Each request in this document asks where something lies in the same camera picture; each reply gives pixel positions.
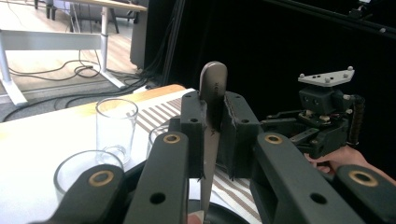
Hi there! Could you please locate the white desk frame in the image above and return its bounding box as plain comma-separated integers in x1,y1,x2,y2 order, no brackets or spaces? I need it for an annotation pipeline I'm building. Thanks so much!
0,0,148,106

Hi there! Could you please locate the clear drinking glass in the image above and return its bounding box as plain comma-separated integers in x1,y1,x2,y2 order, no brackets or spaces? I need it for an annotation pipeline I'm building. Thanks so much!
146,124,172,161
53,149,125,203
95,97,139,166

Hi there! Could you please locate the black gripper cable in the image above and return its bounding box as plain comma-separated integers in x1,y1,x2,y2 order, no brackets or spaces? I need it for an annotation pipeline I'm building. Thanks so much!
347,93,366,147

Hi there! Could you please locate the striped woven placemat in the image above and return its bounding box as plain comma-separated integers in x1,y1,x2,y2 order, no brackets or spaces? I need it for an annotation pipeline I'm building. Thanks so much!
136,96,263,224

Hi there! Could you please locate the black metal rail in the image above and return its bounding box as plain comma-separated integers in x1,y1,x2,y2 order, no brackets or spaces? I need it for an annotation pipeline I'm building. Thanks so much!
264,0,396,40

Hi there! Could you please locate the black floor cable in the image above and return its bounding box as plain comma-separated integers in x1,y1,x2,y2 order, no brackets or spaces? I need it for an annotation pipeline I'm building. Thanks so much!
7,49,104,82
54,78,148,110
0,74,150,124

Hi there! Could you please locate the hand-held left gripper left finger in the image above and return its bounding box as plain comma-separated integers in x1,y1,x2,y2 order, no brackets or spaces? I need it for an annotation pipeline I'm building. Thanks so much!
122,91,208,224

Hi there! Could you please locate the dark grey cabinet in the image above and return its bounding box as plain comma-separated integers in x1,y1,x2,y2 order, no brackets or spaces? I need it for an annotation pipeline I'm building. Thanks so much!
130,8,149,70

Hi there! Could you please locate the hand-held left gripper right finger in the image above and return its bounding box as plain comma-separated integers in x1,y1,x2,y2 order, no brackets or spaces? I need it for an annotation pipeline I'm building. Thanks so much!
217,91,365,224

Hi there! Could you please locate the metal knife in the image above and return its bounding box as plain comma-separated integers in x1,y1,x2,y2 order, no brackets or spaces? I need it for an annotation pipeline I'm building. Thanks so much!
199,61,229,224

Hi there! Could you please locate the black curtain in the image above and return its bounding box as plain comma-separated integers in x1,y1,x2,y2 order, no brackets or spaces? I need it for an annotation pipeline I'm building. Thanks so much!
146,0,396,181

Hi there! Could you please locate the white table cloth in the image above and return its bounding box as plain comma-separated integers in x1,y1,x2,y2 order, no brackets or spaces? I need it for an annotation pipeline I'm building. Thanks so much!
0,88,200,224

